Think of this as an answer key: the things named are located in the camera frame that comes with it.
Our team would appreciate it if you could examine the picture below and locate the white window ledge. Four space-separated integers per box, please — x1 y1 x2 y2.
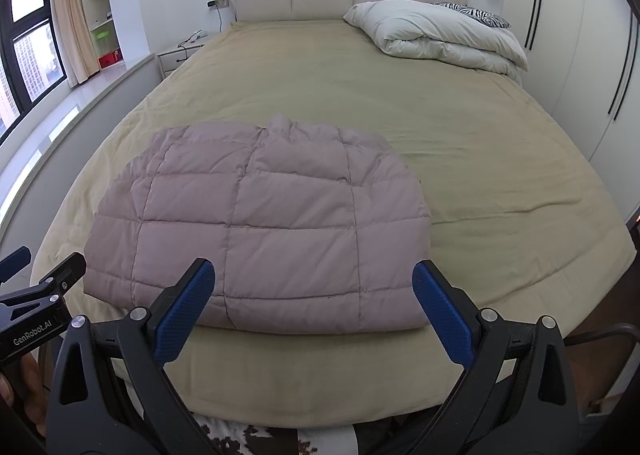
0 55 162 238

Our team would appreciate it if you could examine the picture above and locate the white folded duvet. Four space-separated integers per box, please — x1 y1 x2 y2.
342 0 529 82

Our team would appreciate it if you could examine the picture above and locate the beige bedspread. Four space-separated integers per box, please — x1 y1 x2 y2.
37 20 638 428

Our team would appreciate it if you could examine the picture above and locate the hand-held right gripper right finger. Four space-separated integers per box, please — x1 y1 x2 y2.
411 260 596 455

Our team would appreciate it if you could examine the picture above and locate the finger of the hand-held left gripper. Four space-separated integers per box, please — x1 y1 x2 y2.
0 246 32 283
37 252 87 297

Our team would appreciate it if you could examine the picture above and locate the white nightstand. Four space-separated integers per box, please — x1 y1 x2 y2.
157 41 207 81

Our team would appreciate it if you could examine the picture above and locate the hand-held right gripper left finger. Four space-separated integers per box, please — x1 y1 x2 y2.
47 257 217 455

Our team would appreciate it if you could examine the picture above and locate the white wardrobe with black handles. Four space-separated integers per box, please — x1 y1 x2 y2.
500 0 640 218

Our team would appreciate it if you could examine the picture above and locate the black framed window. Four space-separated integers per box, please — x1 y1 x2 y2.
0 0 69 146

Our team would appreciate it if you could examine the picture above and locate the black charging cable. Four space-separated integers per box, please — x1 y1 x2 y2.
177 5 224 50

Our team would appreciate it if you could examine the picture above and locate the zebra print pillow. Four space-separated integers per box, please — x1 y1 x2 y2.
430 1 512 30

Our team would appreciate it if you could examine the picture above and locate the beige curtain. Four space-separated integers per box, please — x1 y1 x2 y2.
50 0 102 87

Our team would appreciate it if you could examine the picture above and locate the mauve quilted puffer jacket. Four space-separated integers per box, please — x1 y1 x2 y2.
82 116 434 336

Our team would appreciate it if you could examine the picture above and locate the brown and white cowhide rug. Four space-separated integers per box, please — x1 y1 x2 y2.
192 415 362 455

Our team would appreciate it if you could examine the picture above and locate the person's left hand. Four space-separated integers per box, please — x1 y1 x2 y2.
20 352 52 424

